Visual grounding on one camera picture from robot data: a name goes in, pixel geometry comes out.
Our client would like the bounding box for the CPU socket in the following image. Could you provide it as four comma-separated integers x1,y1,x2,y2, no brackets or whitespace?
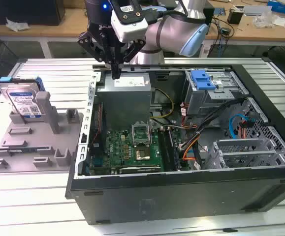
135,147,151,162

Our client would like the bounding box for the blue data wire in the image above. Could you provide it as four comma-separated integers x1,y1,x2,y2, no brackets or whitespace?
229,113,246,140

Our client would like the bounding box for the clear plastic bag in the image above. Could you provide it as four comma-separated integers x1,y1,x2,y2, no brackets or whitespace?
253,11,274,28

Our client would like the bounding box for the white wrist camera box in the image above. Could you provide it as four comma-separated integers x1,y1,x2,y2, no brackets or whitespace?
110,0,149,43

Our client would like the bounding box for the black PC case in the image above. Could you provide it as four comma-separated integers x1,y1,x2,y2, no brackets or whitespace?
65,63,285,226

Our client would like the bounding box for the multicoloured power wire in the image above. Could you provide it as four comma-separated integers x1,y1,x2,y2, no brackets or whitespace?
239,110,256,140

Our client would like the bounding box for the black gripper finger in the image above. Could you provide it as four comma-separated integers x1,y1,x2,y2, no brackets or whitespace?
117,40,146,80
77,31,117,80

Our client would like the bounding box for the metal disk bay cage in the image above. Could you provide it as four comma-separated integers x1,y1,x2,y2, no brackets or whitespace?
212,97,285,169

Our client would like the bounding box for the blue drive bay latch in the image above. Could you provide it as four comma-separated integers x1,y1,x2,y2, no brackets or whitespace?
190,70,218,90

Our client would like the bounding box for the black computer tower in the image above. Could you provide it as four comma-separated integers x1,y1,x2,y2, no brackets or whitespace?
0,0,66,27

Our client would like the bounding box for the orange wire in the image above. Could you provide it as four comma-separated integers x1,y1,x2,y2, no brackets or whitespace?
181,137,199,162

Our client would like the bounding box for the hard disk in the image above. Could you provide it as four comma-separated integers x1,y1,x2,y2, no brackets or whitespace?
0,75,46,120

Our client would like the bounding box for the wooden desk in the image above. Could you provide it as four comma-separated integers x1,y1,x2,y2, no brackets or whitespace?
0,0,285,47

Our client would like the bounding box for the black cable bundle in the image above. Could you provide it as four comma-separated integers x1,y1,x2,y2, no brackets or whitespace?
179,97,250,170

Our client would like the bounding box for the blue cardboard box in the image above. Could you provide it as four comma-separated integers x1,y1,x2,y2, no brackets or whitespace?
267,0,285,16

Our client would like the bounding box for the grey optical drive cage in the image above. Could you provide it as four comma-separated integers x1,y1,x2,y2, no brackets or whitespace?
184,70,250,118

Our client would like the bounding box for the white plastic wrap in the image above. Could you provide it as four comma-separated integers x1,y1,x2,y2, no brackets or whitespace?
5,17,31,32

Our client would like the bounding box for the black camera cable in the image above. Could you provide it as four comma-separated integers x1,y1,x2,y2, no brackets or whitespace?
144,6,169,25

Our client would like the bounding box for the black graphics card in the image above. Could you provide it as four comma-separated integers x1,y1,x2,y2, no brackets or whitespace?
111,165,161,175

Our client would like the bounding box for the small black box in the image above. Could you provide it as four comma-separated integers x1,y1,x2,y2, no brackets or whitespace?
227,8,244,25

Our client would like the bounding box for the black case fan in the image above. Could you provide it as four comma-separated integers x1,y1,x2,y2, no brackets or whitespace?
90,102,107,148

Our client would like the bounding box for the grey parts rack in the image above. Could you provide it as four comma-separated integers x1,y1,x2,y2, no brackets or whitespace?
0,91,84,174

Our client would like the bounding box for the green motherboard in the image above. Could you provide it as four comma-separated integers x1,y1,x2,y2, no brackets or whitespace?
89,127,182,176

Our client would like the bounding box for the metal socket cover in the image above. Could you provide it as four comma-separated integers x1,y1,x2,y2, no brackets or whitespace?
131,121,152,146

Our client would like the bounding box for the grey power supply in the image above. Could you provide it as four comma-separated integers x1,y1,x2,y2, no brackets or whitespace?
96,73,153,125

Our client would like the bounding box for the yellow wire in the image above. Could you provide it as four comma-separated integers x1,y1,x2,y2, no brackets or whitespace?
150,88,175,120

